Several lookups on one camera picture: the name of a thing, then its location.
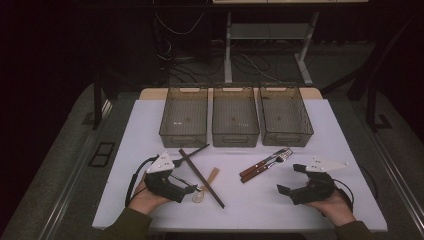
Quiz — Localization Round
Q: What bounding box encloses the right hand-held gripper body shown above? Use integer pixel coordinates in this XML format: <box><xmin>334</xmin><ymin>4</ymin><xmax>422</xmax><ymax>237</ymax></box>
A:
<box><xmin>290</xmin><ymin>156</ymin><xmax>350</xmax><ymax>205</ymax></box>

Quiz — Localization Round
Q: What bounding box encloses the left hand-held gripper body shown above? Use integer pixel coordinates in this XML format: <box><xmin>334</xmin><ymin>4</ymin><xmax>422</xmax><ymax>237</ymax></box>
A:
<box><xmin>143</xmin><ymin>151</ymin><xmax>187</xmax><ymax>204</ymax></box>

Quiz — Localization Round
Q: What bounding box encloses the dark brown chopstick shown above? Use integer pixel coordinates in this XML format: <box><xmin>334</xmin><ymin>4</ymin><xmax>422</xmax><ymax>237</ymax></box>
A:
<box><xmin>179</xmin><ymin>143</ymin><xmax>211</xmax><ymax>163</ymax></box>
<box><xmin>178</xmin><ymin>148</ymin><xmax>226</xmax><ymax>210</ymax></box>

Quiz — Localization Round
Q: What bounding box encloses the beige spoon with clear bowl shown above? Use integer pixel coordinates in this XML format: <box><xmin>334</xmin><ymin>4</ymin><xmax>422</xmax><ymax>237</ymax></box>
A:
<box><xmin>191</xmin><ymin>166</ymin><xmax>221</xmax><ymax>205</ymax></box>

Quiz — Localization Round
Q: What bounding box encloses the mesh bin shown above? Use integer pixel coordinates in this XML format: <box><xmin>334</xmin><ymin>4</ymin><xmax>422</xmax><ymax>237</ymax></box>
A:
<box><xmin>158</xmin><ymin>84</ymin><xmax>210</xmax><ymax>149</ymax></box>

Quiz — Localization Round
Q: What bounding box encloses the transparent brown plastic bin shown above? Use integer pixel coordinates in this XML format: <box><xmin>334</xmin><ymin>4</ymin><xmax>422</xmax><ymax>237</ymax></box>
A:
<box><xmin>258</xmin><ymin>82</ymin><xmax>315</xmax><ymax>148</ymax></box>
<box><xmin>211</xmin><ymin>83</ymin><xmax>261</xmax><ymax>148</ymax></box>

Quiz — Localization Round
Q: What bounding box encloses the person's left hand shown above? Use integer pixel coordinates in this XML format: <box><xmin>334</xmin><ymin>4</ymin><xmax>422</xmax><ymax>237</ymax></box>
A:
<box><xmin>128</xmin><ymin>178</ymin><xmax>173</xmax><ymax>216</ymax></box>

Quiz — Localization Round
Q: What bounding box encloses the person's right hand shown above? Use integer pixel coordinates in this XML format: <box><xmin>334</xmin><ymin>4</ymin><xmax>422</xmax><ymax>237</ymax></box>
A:
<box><xmin>304</xmin><ymin>181</ymin><xmax>357</xmax><ymax>228</ymax></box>

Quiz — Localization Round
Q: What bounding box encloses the white table cover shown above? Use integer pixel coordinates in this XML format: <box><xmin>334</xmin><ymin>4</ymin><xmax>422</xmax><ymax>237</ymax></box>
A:
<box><xmin>92</xmin><ymin>98</ymin><xmax>389</xmax><ymax>233</ymax></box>

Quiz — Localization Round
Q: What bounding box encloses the grey metal stand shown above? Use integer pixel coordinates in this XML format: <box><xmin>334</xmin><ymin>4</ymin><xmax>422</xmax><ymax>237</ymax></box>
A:
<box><xmin>223</xmin><ymin>11</ymin><xmax>320</xmax><ymax>87</ymax></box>

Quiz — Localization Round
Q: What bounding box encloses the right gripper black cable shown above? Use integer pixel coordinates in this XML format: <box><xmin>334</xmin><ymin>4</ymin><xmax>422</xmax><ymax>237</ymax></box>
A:
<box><xmin>333</xmin><ymin>178</ymin><xmax>355</xmax><ymax>212</ymax></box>

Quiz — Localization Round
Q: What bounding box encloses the wooden handle metal fork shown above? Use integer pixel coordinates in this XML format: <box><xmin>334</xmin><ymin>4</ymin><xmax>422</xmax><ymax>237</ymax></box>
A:
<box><xmin>240</xmin><ymin>150</ymin><xmax>294</xmax><ymax>184</ymax></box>
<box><xmin>239</xmin><ymin>147</ymin><xmax>290</xmax><ymax>178</ymax></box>

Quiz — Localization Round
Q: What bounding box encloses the black rectangular floor frame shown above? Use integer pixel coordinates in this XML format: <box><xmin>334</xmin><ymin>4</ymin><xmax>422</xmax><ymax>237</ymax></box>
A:
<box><xmin>88</xmin><ymin>141</ymin><xmax>117</xmax><ymax>168</ymax></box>

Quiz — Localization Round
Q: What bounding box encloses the metal floor rail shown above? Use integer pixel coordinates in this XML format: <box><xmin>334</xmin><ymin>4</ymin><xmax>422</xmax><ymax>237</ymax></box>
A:
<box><xmin>364</xmin><ymin>126</ymin><xmax>424</xmax><ymax>234</ymax></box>
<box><xmin>39</xmin><ymin>99</ymin><xmax>114</xmax><ymax>240</ymax></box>

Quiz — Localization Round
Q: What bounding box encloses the tangle of black floor cables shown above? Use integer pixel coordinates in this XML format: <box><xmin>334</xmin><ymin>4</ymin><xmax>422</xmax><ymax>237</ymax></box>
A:
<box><xmin>156</xmin><ymin>36</ymin><xmax>284</xmax><ymax>84</ymax></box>

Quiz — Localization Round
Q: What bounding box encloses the black stand post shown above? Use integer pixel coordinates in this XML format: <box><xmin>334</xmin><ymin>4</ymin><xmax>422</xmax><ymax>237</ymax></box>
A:
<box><xmin>81</xmin><ymin>74</ymin><xmax>113</xmax><ymax>131</ymax></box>
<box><xmin>365</xmin><ymin>79</ymin><xmax>394</xmax><ymax>133</ymax></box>

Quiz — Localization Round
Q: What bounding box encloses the hanging white cable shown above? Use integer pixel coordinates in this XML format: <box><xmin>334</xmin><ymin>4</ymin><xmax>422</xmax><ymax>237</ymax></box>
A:
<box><xmin>154</xmin><ymin>12</ymin><xmax>205</xmax><ymax>35</ymax></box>

